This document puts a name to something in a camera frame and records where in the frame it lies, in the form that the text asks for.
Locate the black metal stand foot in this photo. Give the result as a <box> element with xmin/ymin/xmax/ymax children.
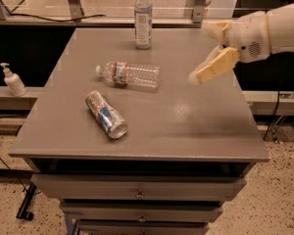
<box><xmin>16</xmin><ymin>183</ymin><xmax>36</xmax><ymax>221</ymax></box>

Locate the grey drawer cabinet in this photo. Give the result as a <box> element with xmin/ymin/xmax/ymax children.
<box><xmin>11</xmin><ymin>28</ymin><xmax>269</xmax><ymax>235</ymax></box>

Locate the tall labelled water bottle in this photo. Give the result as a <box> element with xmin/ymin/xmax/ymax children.
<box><xmin>134</xmin><ymin>0</ymin><xmax>153</xmax><ymax>49</ymax></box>

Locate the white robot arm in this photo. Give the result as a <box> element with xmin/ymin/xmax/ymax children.
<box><xmin>188</xmin><ymin>3</ymin><xmax>294</xmax><ymax>85</ymax></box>

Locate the silver blue drink can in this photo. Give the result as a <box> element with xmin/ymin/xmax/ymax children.
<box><xmin>85</xmin><ymin>90</ymin><xmax>127</xmax><ymax>139</ymax></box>

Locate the clear plastic water bottle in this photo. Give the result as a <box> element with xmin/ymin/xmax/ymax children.
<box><xmin>95</xmin><ymin>62</ymin><xmax>161</xmax><ymax>89</ymax></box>

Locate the white pump dispenser bottle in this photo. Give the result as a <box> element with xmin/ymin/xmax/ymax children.
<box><xmin>0</xmin><ymin>63</ymin><xmax>26</xmax><ymax>97</ymax></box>

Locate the black cable on ledge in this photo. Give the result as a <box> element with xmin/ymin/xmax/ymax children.
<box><xmin>0</xmin><ymin>13</ymin><xmax>107</xmax><ymax>23</ymax></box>

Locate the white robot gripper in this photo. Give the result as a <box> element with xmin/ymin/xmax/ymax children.
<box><xmin>188</xmin><ymin>11</ymin><xmax>270</xmax><ymax>85</ymax></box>

